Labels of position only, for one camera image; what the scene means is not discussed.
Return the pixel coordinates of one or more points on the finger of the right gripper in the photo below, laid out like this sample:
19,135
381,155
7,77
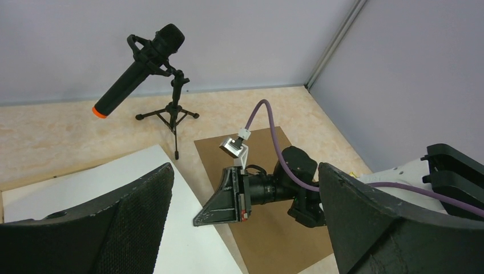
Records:
225,205

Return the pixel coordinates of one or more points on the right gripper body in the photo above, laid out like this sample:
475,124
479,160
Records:
257,189

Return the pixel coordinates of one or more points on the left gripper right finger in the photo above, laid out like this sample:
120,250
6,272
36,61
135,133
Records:
374,232

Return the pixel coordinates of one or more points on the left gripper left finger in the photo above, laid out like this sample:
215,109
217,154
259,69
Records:
118,232

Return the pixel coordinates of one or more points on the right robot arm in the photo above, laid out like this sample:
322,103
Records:
444,180

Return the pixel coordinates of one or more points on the brown backing board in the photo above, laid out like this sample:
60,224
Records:
270,241

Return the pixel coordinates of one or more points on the black tripod stand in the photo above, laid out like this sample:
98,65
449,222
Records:
173,113

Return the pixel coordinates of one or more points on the black microphone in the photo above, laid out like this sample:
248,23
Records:
151,57

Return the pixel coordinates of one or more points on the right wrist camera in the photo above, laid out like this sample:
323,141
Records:
236,147

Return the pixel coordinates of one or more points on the wooden picture frame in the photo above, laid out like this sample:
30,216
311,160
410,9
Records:
40,177

